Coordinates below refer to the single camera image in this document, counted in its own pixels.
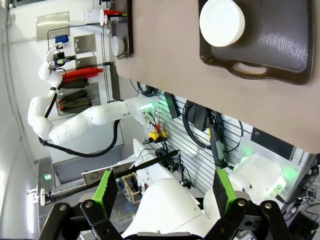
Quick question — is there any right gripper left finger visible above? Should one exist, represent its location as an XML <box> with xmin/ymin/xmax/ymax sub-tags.
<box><xmin>38</xmin><ymin>168</ymin><xmax>123</xmax><ymax>240</ymax></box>

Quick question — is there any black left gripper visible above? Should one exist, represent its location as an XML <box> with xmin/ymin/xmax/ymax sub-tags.
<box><xmin>55</xmin><ymin>51</ymin><xmax>68</xmax><ymax>67</ymax></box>

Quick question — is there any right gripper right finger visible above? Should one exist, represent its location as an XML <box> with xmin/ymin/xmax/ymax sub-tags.
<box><xmin>203</xmin><ymin>168</ymin><xmax>293</xmax><ymax>240</ymax></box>

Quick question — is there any pale grey ceramic bowl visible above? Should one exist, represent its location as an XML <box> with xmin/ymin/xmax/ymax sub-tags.
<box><xmin>111</xmin><ymin>35</ymin><xmax>126</xmax><ymax>58</ymax></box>

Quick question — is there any black Pepsi can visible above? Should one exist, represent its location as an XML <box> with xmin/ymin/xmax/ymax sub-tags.
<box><xmin>104</xmin><ymin>14</ymin><xmax>128</xmax><ymax>25</ymax></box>

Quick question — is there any white ceramic bowl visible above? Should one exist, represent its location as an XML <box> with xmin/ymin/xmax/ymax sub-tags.
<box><xmin>199</xmin><ymin>0</ymin><xmax>246</xmax><ymax>48</ymax></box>

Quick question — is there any grey flat panel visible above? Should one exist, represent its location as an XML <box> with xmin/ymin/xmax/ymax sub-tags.
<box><xmin>81</xmin><ymin>161</ymin><xmax>137</xmax><ymax>187</ymax></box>

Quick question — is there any small bare metal plate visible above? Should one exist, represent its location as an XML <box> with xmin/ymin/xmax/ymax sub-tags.
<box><xmin>74</xmin><ymin>55</ymin><xmax>98</xmax><ymax>70</ymax></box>

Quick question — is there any red cloth bundle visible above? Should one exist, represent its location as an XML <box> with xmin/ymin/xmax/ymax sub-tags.
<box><xmin>61</xmin><ymin>68</ymin><xmax>104</xmax><ymax>83</ymax></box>

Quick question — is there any medium bare metal plate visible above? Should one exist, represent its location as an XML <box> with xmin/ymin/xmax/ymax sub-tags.
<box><xmin>73</xmin><ymin>33</ymin><xmax>97</xmax><ymax>55</ymax></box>

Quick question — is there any wooden bottle rack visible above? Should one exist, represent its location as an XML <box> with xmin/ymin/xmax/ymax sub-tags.
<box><xmin>121</xmin><ymin>173</ymin><xmax>144</xmax><ymax>204</ymax></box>

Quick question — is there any thin dark green cloth bundle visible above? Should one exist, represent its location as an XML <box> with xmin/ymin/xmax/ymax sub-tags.
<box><xmin>59</xmin><ymin>77</ymin><xmax>90</xmax><ymax>89</ymax></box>

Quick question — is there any large bare metal plate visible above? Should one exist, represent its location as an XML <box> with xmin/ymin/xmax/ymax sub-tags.
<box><xmin>36</xmin><ymin>11</ymin><xmax>70</xmax><ymax>42</ymax></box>

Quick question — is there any white rectangular box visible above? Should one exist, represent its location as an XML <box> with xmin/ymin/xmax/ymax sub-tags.
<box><xmin>84</xmin><ymin>9</ymin><xmax>101</xmax><ymax>25</ymax></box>

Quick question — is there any thick dark green cloth bundle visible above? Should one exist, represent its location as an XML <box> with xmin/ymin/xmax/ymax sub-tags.
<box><xmin>57</xmin><ymin>90</ymin><xmax>93</xmax><ymax>114</ymax></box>

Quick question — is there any red plastic cup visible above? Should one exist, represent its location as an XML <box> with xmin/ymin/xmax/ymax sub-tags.
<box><xmin>99</xmin><ymin>8</ymin><xmax>123</xmax><ymax>27</ymax></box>

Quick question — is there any large dark brown serving tray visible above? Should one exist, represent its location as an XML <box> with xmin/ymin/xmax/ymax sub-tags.
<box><xmin>198</xmin><ymin>0</ymin><xmax>315</xmax><ymax>86</ymax></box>
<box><xmin>110</xmin><ymin>0</ymin><xmax>135</xmax><ymax>60</ymax></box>

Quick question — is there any wide black mounting plate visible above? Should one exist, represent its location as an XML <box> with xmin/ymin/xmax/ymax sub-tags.
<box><xmin>250</xmin><ymin>126</ymin><xmax>296</xmax><ymax>160</ymax></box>

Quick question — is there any yellow emergency stop box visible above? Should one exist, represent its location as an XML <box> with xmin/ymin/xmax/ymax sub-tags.
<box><xmin>148</xmin><ymin>125</ymin><xmax>168</xmax><ymax>144</ymax></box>

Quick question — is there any black rectangular mounting plate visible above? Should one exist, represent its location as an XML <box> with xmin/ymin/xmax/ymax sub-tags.
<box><xmin>163</xmin><ymin>91</ymin><xmax>181</xmax><ymax>120</ymax></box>

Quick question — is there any white slatted wall panel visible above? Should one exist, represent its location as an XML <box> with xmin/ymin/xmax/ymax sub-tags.
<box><xmin>143</xmin><ymin>88</ymin><xmax>255</xmax><ymax>198</ymax></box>

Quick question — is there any black enabling handle device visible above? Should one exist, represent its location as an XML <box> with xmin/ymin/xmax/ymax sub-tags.
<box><xmin>205</xmin><ymin>121</ymin><xmax>228</xmax><ymax>170</ymax></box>

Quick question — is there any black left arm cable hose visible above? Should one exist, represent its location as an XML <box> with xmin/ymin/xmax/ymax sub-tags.
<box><xmin>38</xmin><ymin>86</ymin><xmax>121</xmax><ymax>158</ymax></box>

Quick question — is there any coiled black cable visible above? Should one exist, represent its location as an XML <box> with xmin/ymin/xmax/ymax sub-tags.
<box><xmin>181</xmin><ymin>100</ymin><xmax>243</xmax><ymax>153</ymax></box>

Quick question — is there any black plate behind cable coil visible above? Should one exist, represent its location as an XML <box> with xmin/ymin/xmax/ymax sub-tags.
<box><xmin>187</xmin><ymin>103</ymin><xmax>208</xmax><ymax>132</ymax></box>

